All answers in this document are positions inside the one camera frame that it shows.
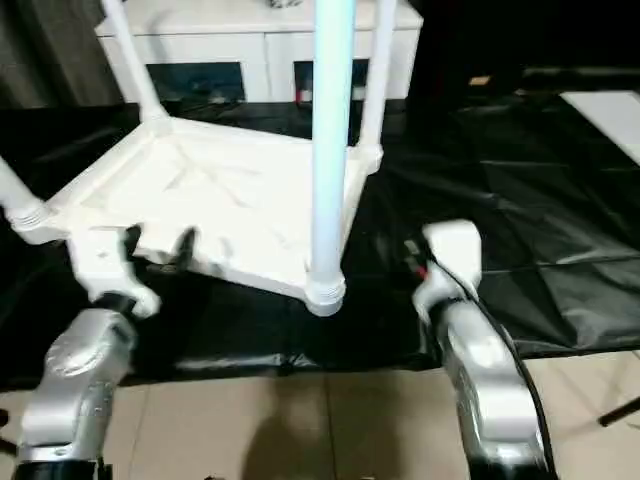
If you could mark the grey curtain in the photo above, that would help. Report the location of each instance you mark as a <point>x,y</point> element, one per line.
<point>50,50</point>

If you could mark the black mat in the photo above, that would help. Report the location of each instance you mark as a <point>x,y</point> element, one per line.
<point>500,200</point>

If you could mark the white plastic table top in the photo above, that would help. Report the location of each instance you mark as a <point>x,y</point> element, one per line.
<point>200,190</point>

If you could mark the black metal table frame leg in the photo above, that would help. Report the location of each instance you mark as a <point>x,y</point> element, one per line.
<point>620,411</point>

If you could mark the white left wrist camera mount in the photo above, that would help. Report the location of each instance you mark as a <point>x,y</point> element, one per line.
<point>100,260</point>

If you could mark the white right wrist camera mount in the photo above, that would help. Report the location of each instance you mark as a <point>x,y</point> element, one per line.
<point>455,245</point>

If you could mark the glass bowl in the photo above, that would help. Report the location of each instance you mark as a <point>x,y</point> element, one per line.
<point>282,4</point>

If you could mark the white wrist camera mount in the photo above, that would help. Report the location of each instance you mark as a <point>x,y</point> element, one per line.
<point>100,260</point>
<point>455,245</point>

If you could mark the white flat board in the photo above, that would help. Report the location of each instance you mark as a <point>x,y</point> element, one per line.
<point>610,120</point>

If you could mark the white plastic table leg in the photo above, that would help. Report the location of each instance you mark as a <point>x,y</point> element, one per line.
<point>130,60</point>
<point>330,150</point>
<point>380,75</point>
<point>15,195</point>

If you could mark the small yellow tag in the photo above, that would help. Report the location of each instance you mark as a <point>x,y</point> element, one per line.
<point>479,80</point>

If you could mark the dark low shelf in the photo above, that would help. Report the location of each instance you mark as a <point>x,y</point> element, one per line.
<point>580,80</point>

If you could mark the white cabinet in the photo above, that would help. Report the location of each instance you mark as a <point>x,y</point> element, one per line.
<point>200,45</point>

